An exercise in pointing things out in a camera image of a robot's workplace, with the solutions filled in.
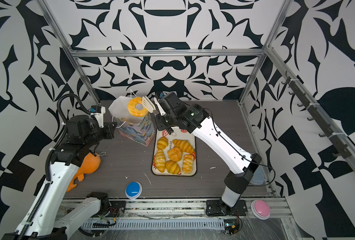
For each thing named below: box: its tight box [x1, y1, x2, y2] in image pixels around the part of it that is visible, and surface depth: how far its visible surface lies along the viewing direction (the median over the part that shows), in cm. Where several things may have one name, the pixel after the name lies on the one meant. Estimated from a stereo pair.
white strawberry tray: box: [151, 127, 197, 177], surface depth 90 cm
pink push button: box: [250, 199, 271, 220], surface depth 75 cm
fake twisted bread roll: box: [182, 154, 194, 175], surface depth 87 cm
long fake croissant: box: [172, 139, 195, 155], surface depth 93 cm
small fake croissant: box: [157, 136, 169, 150], surface depth 96 cm
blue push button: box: [125, 181, 143, 200], surface depth 81 cm
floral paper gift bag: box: [109, 96, 156, 147], surface depth 87 cm
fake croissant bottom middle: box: [165, 160, 182, 175], surface depth 86 cm
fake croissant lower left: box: [153, 149, 166, 173], surface depth 88 cm
